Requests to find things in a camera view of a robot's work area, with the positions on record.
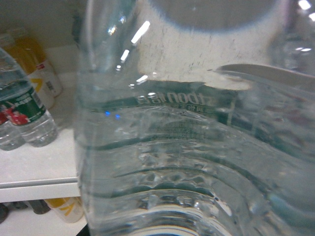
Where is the dark tea bottle lower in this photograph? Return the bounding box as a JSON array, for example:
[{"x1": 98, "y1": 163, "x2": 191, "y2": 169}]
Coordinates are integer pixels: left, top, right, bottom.
[{"x1": 27, "y1": 200, "x2": 51, "y2": 215}]

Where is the yellow juice bottle white label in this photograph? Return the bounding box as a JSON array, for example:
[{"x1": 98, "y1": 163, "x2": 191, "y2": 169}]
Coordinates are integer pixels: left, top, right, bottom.
[{"x1": 6, "y1": 27, "x2": 63, "y2": 97}]

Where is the white shelf with water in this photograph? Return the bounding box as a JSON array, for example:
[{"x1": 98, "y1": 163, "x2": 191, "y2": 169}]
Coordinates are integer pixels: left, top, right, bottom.
[{"x1": 0, "y1": 72, "x2": 80, "y2": 203}]

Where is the yellow juice bottle lower shelf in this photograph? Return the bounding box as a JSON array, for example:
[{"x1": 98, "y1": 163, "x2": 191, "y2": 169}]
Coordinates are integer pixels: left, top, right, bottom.
[{"x1": 44, "y1": 197, "x2": 84, "y2": 223}]

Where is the yellow juice bottle behind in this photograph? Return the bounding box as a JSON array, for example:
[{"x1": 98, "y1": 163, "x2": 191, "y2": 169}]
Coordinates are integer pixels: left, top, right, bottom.
[{"x1": 0, "y1": 33, "x2": 55, "y2": 109}]

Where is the clear water bottle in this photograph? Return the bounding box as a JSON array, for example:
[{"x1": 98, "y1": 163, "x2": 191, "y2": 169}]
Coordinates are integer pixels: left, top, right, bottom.
[{"x1": 74, "y1": 0, "x2": 315, "y2": 236}]

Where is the water bottle behind left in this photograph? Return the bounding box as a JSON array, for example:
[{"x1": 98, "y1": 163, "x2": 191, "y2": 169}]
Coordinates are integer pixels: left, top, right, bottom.
[{"x1": 0, "y1": 120, "x2": 26, "y2": 151}]

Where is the water bottle green label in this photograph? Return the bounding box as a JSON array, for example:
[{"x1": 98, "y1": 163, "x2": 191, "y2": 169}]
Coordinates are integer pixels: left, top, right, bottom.
[{"x1": 0, "y1": 49, "x2": 58, "y2": 148}]

